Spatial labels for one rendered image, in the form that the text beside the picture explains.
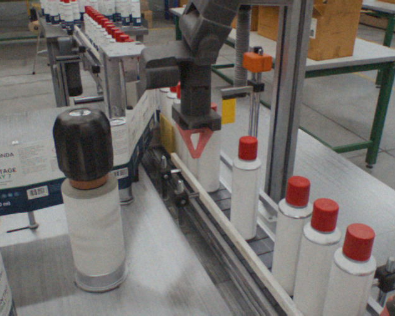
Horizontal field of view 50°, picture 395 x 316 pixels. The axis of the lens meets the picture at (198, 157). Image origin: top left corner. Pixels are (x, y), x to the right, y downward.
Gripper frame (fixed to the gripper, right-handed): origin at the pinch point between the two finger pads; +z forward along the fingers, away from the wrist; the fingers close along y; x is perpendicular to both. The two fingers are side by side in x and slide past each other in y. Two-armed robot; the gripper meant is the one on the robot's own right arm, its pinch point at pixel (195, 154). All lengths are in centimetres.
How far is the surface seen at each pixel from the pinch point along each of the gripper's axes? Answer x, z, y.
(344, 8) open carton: 134, -5, -124
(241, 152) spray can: 4.2, -4.7, 11.0
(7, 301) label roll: -35.6, 6.3, 20.7
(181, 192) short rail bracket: -2.5, 9.4, -1.9
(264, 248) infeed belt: 7.6, 13.8, 15.8
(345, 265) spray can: 4.2, -2.4, 39.2
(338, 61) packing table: 131, 22, -119
